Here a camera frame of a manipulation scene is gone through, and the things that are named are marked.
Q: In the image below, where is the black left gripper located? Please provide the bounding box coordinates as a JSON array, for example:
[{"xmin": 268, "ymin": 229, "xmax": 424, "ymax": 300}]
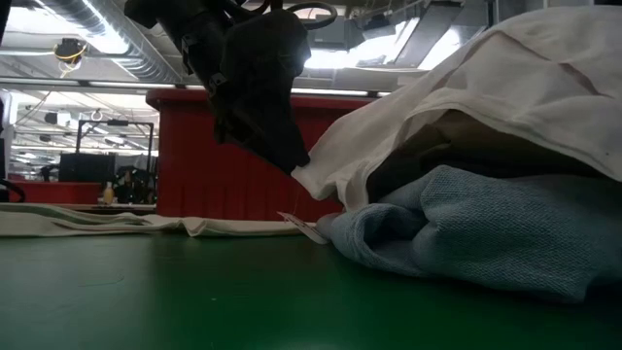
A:
[{"xmin": 123, "ymin": 0, "xmax": 313, "ymax": 176}]

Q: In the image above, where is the beige grey garment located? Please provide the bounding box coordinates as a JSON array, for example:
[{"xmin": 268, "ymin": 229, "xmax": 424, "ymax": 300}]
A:
[{"xmin": 378, "ymin": 130, "xmax": 604, "ymax": 179}]

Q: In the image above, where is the light blue garment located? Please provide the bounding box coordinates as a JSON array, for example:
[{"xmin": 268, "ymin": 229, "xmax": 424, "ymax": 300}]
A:
[{"xmin": 315, "ymin": 164, "xmax": 622, "ymax": 303}]

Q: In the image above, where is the white garment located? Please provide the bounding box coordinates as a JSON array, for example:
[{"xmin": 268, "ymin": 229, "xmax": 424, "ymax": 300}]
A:
[{"xmin": 291, "ymin": 5, "xmax": 622, "ymax": 213}]

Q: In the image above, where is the red plastic laundry basket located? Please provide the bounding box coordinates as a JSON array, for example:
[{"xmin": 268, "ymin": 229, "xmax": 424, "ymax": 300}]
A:
[{"xmin": 145, "ymin": 88, "xmax": 388, "ymax": 223}]

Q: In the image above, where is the white paper garment tag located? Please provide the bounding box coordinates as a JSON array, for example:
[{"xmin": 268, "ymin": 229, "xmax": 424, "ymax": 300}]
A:
[{"xmin": 276, "ymin": 210, "xmax": 332, "ymax": 246}]

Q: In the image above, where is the ceiling light panel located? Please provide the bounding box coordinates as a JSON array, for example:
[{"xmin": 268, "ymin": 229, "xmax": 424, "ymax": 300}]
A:
[{"xmin": 303, "ymin": 33, "xmax": 419, "ymax": 70}]

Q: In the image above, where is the white tote bag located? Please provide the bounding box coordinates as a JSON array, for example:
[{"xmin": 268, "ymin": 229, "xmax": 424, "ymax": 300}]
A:
[{"xmin": 0, "ymin": 202, "xmax": 320, "ymax": 239}]

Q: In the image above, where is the red bin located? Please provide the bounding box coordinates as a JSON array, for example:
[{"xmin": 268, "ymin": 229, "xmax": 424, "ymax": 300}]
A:
[{"xmin": 7, "ymin": 180, "xmax": 102, "ymax": 205}]

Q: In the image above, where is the grey rectangular ceiling duct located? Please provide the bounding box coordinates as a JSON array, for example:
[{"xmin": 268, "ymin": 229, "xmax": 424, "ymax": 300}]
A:
[{"xmin": 308, "ymin": 14, "xmax": 365, "ymax": 51}]

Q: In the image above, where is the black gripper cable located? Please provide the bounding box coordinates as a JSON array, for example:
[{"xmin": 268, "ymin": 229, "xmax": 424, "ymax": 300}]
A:
[{"xmin": 284, "ymin": 1, "xmax": 339, "ymax": 31}]

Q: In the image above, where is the silver ventilation duct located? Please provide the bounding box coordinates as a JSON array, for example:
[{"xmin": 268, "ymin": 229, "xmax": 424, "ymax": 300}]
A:
[{"xmin": 41, "ymin": 0, "xmax": 184, "ymax": 85}]

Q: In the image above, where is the long ceiling light rail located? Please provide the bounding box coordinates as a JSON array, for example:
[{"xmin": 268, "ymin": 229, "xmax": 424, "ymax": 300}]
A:
[{"xmin": 0, "ymin": 76, "xmax": 393, "ymax": 98}]

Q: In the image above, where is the black equipment frame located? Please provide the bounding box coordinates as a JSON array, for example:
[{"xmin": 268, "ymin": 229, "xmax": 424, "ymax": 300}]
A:
[{"xmin": 57, "ymin": 119, "xmax": 160, "ymax": 205}]

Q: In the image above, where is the hanging cable reel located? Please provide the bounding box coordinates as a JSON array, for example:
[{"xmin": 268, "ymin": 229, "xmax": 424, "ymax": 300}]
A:
[{"xmin": 52, "ymin": 37, "xmax": 89, "ymax": 79}]

